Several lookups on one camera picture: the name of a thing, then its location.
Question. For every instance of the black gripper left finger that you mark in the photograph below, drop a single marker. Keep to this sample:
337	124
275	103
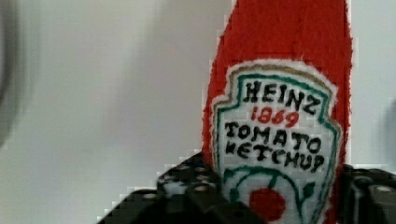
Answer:
188	193

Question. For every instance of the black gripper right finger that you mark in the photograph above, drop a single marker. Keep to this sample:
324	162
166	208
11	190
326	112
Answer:
367	196

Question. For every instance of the red plush ketchup bottle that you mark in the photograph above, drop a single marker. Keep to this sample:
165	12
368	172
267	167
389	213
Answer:
277	111

